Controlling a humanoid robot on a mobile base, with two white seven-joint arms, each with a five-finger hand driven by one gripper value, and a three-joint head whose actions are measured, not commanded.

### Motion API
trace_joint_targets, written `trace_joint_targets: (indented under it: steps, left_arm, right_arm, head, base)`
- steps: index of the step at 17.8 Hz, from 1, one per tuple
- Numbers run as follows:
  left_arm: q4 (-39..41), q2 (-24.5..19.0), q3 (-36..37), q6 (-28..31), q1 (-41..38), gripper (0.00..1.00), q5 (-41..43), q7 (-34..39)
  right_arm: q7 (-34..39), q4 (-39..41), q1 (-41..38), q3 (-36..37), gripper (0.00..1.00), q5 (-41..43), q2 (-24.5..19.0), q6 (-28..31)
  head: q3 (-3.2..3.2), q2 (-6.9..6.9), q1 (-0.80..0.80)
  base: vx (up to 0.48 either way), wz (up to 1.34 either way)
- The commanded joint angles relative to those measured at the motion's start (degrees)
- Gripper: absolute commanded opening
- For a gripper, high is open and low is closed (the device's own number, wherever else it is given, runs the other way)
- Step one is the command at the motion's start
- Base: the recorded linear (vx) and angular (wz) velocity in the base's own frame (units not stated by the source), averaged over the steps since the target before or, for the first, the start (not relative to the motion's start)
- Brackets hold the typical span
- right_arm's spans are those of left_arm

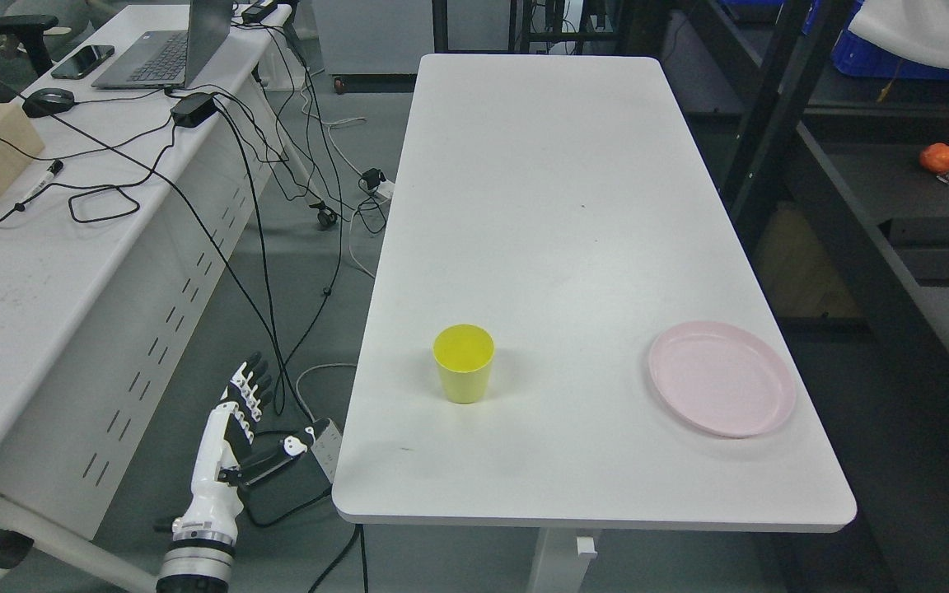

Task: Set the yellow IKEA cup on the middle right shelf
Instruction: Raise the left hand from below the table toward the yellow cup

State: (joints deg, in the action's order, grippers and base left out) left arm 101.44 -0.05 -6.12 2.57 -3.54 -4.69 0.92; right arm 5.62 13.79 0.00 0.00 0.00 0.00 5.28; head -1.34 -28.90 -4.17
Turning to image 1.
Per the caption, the grey laptop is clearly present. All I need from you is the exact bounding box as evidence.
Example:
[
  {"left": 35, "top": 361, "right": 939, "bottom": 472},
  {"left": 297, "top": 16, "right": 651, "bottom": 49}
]
[{"left": 91, "top": 1, "right": 233, "bottom": 90}]

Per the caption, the pink plastic plate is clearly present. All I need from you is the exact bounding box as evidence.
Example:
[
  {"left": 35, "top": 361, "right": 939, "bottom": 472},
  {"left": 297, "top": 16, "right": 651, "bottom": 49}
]
[{"left": 647, "top": 320, "right": 796, "bottom": 439}]

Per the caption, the orange toy object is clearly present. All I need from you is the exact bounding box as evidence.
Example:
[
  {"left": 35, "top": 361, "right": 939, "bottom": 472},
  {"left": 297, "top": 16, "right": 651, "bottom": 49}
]
[{"left": 919, "top": 142, "right": 949, "bottom": 174}]

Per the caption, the black power adapter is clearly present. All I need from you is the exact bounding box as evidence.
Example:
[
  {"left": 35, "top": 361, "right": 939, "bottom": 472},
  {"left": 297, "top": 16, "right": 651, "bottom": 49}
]
[{"left": 171, "top": 91, "right": 217, "bottom": 128}]

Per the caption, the blue plastic crate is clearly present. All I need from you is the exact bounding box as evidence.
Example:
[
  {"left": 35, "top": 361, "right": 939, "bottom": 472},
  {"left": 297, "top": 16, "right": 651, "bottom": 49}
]
[{"left": 830, "top": 25, "right": 949, "bottom": 82}]

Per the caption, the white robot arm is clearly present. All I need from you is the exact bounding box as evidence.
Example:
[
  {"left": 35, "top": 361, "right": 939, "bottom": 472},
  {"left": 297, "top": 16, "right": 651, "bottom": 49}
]
[{"left": 155, "top": 530, "right": 235, "bottom": 592}]

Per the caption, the black computer mouse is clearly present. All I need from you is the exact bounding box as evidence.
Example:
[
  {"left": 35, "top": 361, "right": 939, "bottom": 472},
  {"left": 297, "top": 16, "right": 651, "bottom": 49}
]
[{"left": 21, "top": 87, "right": 77, "bottom": 118}]

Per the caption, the yellow plastic cup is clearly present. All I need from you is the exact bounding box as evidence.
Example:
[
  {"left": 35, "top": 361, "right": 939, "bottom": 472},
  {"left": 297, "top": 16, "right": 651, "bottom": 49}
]
[{"left": 432, "top": 324, "right": 496, "bottom": 404}]

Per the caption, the black office chair armrest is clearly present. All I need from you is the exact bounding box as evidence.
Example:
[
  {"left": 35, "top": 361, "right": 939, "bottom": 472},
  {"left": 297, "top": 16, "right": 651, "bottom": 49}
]
[{"left": 0, "top": 14, "right": 59, "bottom": 75}]

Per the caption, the dark metal shelf rack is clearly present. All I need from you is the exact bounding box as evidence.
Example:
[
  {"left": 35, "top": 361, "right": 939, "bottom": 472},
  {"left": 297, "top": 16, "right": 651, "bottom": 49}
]
[{"left": 659, "top": 1, "right": 949, "bottom": 592}]

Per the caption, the black smartphone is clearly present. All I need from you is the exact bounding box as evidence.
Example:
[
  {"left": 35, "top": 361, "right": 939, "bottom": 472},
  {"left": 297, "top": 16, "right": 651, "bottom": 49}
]
[{"left": 50, "top": 44, "right": 115, "bottom": 80}]

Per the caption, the white power strip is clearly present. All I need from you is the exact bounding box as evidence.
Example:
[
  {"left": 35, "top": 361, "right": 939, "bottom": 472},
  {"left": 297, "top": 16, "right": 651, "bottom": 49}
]
[{"left": 305, "top": 418, "right": 342, "bottom": 484}]

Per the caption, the black marker pen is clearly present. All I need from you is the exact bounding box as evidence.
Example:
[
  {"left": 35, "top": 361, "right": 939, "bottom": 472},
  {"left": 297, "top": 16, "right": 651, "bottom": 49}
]
[{"left": 12, "top": 159, "right": 64, "bottom": 212}]

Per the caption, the white side desk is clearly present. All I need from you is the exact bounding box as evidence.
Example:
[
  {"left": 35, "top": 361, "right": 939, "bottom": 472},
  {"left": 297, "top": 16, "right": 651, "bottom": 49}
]
[{"left": 0, "top": 5, "right": 290, "bottom": 592}]

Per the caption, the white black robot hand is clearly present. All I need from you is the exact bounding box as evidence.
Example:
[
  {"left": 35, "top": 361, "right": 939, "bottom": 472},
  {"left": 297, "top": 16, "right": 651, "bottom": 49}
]
[{"left": 171, "top": 353, "right": 324, "bottom": 544}]

